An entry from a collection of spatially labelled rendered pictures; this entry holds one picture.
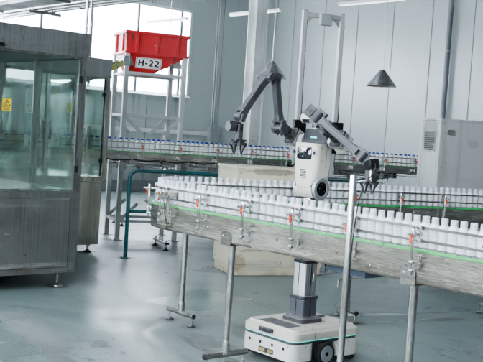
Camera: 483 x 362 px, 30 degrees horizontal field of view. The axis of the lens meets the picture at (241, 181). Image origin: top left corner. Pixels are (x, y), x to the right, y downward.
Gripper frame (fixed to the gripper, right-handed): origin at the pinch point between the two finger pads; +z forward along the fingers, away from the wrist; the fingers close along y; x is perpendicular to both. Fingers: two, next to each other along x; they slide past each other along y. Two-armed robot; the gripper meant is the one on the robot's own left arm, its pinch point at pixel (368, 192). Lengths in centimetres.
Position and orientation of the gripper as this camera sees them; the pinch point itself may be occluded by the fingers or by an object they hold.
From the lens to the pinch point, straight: 551.0
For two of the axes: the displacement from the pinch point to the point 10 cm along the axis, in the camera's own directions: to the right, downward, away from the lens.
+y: 7.7, 0.5, 6.4
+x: -6.3, -0.7, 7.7
